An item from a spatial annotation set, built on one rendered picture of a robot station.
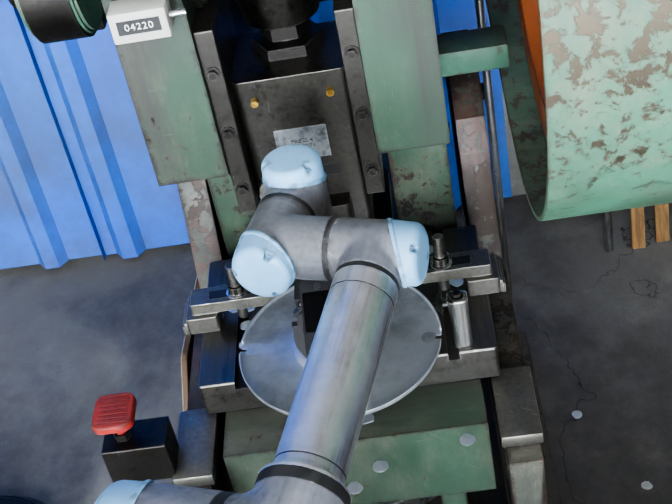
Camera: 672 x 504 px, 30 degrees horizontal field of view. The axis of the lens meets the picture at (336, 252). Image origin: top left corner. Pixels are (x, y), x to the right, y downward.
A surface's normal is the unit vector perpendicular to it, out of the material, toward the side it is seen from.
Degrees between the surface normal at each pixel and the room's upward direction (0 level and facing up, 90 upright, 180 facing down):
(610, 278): 0
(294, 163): 0
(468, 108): 31
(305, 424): 11
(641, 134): 107
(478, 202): 74
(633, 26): 86
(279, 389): 2
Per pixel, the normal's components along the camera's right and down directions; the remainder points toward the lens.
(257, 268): -0.28, 0.64
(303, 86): 0.02, 0.62
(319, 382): -0.31, -0.66
